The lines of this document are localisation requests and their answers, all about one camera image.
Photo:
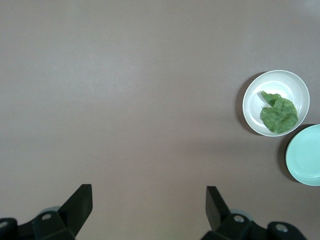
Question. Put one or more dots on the mint green plate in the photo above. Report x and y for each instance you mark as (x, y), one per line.
(307, 155)

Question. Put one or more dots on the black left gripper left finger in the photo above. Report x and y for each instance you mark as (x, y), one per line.
(67, 217)

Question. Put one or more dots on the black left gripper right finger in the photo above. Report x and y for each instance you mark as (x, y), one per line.
(225, 222)

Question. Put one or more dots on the green lettuce leaf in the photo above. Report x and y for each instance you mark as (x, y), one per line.
(280, 115)

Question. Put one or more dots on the beige plate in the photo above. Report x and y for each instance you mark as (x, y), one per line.
(257, 105)

